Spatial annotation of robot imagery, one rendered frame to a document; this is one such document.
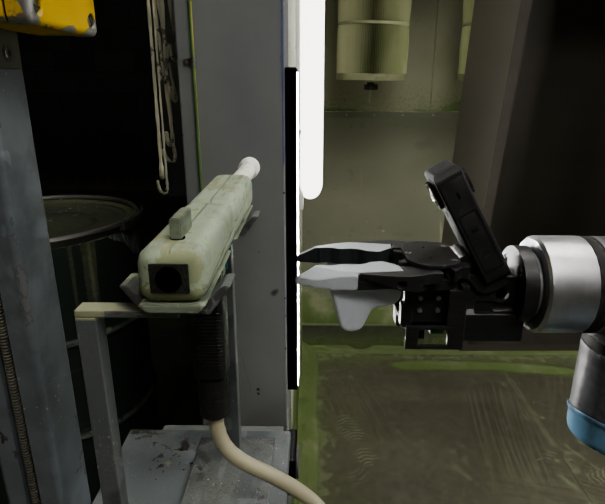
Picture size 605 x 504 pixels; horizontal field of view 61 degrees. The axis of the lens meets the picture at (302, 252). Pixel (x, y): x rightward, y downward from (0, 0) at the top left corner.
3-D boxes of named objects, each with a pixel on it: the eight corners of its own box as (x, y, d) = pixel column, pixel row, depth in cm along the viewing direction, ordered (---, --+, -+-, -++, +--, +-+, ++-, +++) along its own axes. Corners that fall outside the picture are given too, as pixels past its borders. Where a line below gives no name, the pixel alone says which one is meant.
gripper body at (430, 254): (397, 350, 47) (532, 352, 46) (403, 260, 44) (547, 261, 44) (385, 314, 54) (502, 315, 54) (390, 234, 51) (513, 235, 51)
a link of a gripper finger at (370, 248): (296, 302, 52) (388, 312, 50) (296, 246, 50) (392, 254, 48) (303, 291, 55) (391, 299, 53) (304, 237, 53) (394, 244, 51)
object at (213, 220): (218, 505, 41) (200, 228, 34) (158, 504, 41) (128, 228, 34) (267, 281, 87) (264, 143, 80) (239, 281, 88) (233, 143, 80)
